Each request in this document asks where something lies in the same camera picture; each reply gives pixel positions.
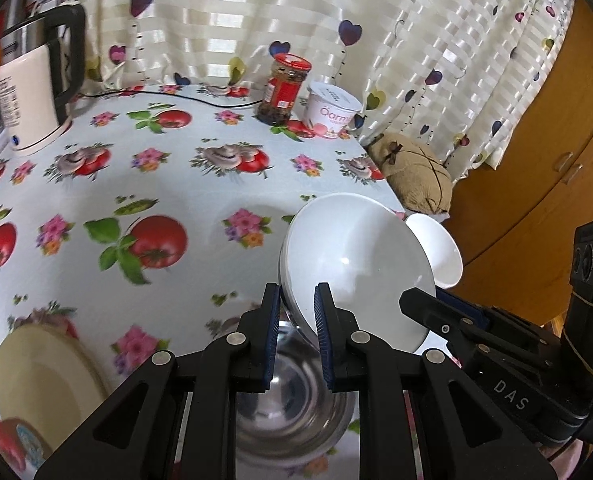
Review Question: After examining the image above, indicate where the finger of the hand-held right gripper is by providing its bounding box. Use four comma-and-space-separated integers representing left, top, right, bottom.
399, 287, 483, 361
436, 287, 547, 347

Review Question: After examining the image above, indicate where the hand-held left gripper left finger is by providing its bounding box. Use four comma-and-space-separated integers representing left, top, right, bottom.
34, 282, 282, 480

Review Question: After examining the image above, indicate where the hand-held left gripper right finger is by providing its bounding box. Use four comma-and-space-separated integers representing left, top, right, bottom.
313, 282, 559, 480

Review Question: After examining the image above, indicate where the white bowl blue stripe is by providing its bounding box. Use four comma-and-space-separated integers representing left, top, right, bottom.
279, 192, 437, 357
405, 212, 463, 290

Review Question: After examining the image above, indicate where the stainless steel bowl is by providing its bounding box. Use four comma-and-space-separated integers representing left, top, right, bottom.
229, 322, 362, 468

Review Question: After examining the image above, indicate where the beige plate blue pattern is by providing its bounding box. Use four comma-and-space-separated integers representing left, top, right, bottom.
0, 324, 113, 466

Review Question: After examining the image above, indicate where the brown stuffed toy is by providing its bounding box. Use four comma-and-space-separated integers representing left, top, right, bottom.
367, 132, 454, 213

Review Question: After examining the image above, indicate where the wooden cabinet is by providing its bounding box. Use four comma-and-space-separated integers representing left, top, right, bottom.
446, 0, 593, 326

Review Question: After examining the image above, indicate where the white yogurt tub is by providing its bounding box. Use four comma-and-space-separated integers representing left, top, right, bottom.
302, 81, 364, 140

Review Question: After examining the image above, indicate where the red lid sauce jar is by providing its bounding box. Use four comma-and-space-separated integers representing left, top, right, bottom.
255, 52, 313, 127

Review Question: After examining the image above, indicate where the cream kettle base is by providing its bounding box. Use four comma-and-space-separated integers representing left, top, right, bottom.
9, 122, 74, 158

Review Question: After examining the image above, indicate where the striped heart print curtain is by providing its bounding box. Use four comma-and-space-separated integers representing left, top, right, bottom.
74, 0, 577, 183

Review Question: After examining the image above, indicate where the cream electric kettle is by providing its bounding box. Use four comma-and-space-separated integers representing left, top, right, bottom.
0, 4, 86, 148

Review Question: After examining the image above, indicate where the black power cable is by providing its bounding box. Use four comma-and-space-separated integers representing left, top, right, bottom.
76, 87, 267, 108

